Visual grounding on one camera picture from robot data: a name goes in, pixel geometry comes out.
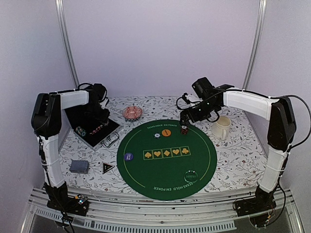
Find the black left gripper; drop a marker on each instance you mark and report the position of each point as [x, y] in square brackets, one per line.
[103, 118]

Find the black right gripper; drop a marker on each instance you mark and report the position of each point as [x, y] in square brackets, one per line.
[183, 114]

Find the red black 100 chip stack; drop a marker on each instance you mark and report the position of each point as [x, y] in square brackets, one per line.
[184, 129]

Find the red black chip row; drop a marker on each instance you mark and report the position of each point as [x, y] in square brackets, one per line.
[96, 130]

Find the aluminium poker chip case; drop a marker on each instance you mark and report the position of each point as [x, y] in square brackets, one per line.
[93, 127]

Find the orange big blind button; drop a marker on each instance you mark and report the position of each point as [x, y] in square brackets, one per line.
[166, 133]

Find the blue 50 poker chip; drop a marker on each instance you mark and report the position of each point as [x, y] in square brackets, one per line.
[157, 135]

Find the clear acrylic dealer button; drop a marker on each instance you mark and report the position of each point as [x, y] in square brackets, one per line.
[191, 176]

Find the purple small blind button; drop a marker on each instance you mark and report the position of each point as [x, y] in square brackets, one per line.
[128, 156]

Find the blue playing card deck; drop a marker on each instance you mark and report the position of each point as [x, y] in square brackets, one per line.
[79, 166]

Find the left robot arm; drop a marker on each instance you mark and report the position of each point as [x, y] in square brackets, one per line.
[47, 122]

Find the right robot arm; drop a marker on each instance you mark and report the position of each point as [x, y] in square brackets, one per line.
[277, 110]

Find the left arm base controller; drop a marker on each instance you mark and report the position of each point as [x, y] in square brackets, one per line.
[77, 205]

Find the right arm base controller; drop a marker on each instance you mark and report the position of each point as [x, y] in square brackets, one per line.
[246, 207]

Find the blue green chip stack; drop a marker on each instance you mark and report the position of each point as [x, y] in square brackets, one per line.
[81, 132]

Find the red patterned bowl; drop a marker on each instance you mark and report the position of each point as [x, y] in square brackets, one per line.
[132, 113]

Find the cream ceramic mug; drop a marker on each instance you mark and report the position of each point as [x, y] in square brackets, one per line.
[220, 128]

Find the round green poker mat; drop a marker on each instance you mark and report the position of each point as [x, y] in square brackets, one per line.
[158, 168]

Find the black triangular card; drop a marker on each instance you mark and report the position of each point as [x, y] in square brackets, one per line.
[107, 167]

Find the floral white tablecloth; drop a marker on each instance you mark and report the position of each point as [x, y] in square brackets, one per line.
[240, 158]

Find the aluminium table front rail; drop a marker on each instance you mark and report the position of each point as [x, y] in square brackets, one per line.
[111, 212]

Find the left aluminium frame post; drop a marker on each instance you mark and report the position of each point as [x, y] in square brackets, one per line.
[65, 37]

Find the aluminium frame post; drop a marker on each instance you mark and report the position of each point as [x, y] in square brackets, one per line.
[256, 42]
[65, 37]

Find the right aluminium frame post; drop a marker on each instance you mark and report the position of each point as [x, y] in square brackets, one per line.
[256, 42]

